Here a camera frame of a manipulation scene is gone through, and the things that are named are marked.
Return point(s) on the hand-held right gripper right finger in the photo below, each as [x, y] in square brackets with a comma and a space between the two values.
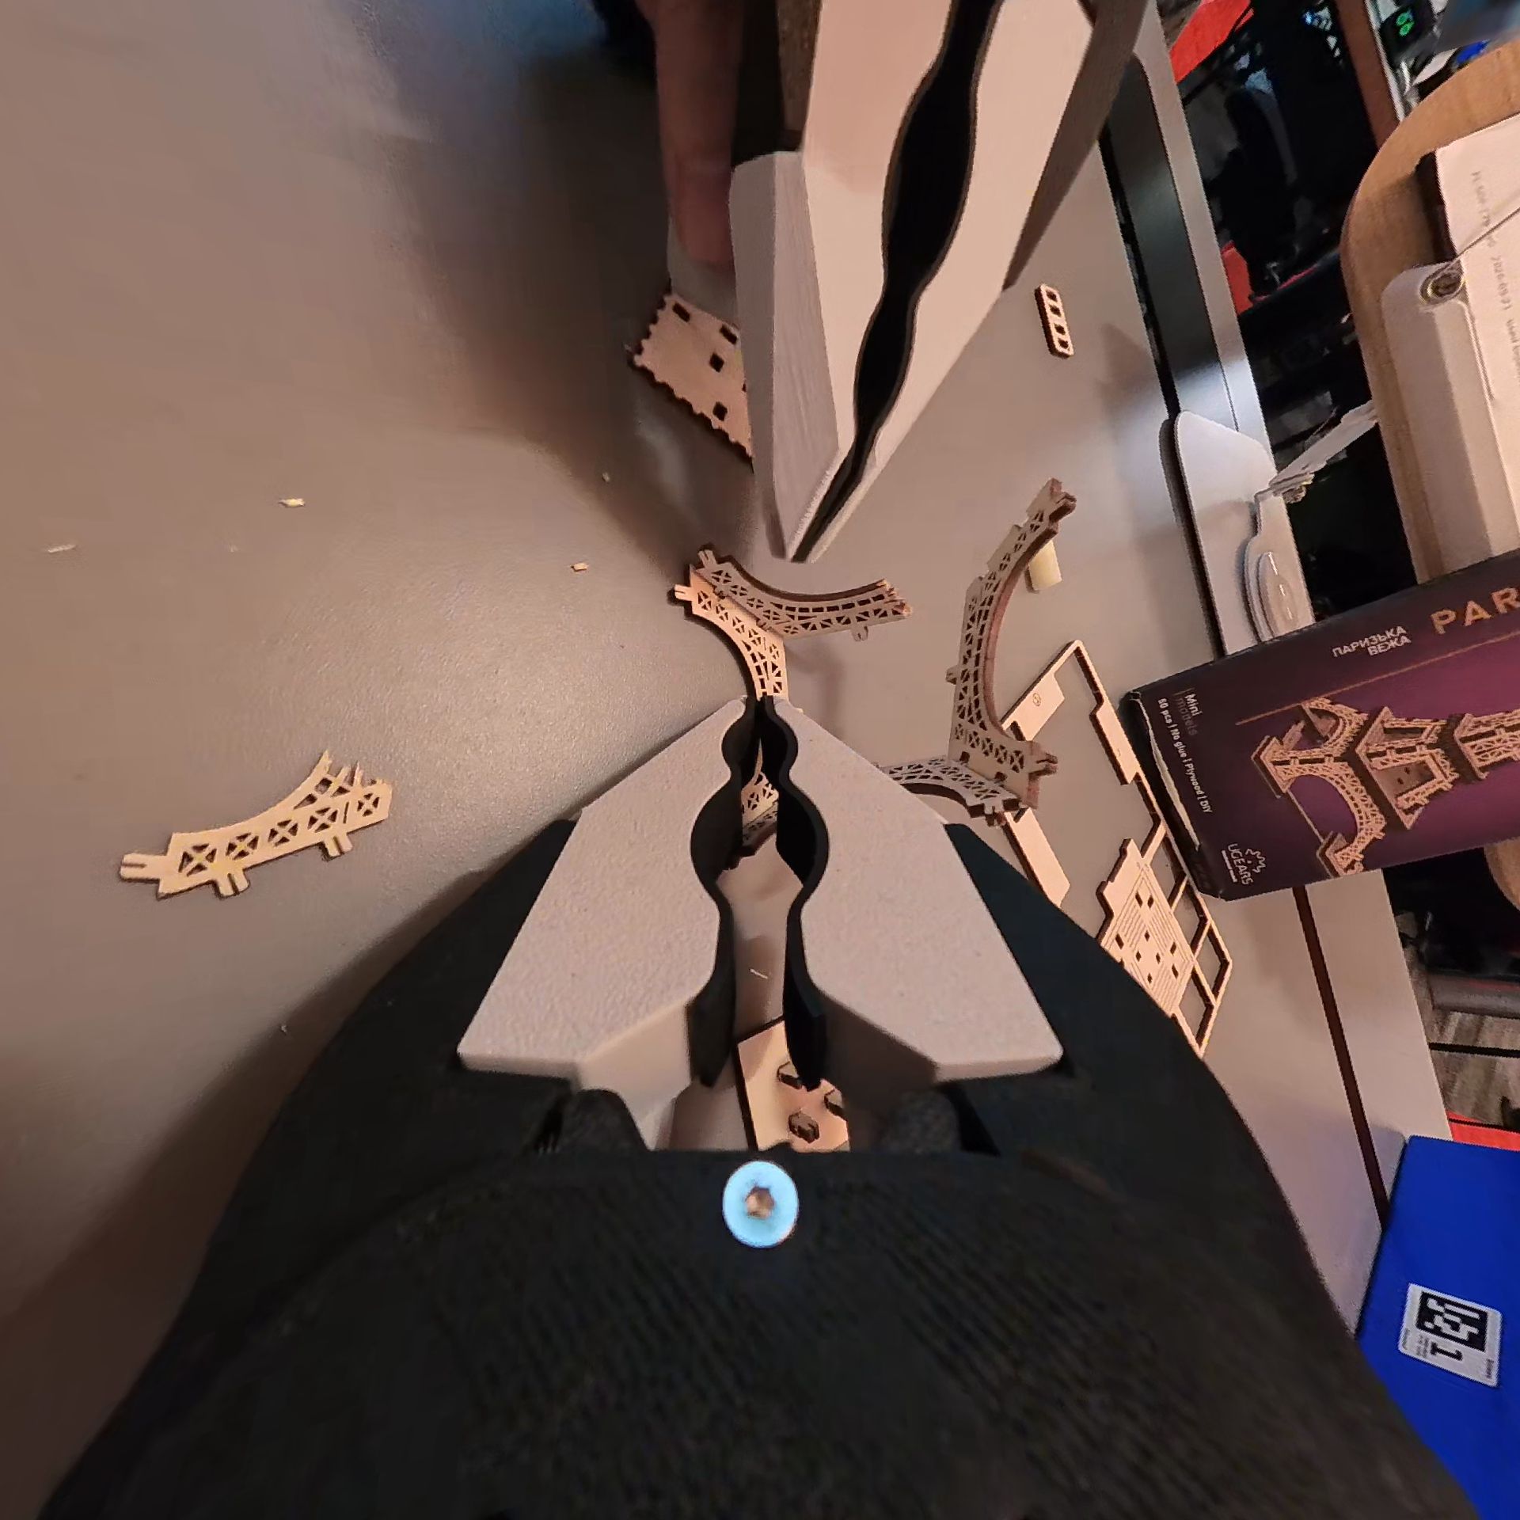
[927, 948]

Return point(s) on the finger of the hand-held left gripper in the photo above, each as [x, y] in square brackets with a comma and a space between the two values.
[831, 239]
[1022, 142]

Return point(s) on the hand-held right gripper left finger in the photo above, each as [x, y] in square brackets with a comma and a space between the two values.
[605, 948]

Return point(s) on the wooden tower arch assembly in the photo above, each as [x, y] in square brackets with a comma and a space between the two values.
[980, 664]
[761, 664]

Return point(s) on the wooden lattice strip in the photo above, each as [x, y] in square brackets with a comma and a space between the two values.
[147, 866]

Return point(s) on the grey desk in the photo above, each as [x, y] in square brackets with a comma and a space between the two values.
[298, 413]

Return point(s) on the person's left hand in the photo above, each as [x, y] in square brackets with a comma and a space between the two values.
[702, 142]

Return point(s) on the small wooden ladder piece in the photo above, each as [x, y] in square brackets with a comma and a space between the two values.
[1056, 287]

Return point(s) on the square wooden plate with holes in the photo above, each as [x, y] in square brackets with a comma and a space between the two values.
[653, 345]

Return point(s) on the small wooden peg plate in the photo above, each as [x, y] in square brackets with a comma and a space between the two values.
[761, 1091]

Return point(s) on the wide wooden part sheet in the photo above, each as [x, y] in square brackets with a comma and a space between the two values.
[1140, 889]

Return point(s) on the pale wax stick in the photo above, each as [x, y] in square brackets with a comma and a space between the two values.
[1047, 572]

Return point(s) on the white board stand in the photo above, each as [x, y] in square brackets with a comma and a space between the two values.
[1210, 510]

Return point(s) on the purple tower kit box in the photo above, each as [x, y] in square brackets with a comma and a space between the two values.
[1330, 761]

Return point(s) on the printed instruction sheet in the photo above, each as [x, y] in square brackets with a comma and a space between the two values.
[1484, 239]

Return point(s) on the white page holder plate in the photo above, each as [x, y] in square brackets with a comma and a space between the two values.
[1438, 451]

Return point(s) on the blue plastic bin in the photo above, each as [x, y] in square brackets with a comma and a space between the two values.
[1425, 1211]

